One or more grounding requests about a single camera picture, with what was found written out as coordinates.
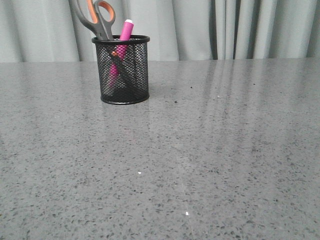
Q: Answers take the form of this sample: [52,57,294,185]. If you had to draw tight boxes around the grey pleated curtain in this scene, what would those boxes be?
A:
[0,0,320,63]

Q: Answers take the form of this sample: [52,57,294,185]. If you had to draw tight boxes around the black mesh pen cup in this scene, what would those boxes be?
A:
[92,35,150,105]

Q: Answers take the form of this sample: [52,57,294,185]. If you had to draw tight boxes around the pink marker pen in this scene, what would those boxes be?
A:
[107,18,135,96]

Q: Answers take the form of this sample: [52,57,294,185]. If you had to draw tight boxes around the grey orange handled scissors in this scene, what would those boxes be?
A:
[72,0,144,98]

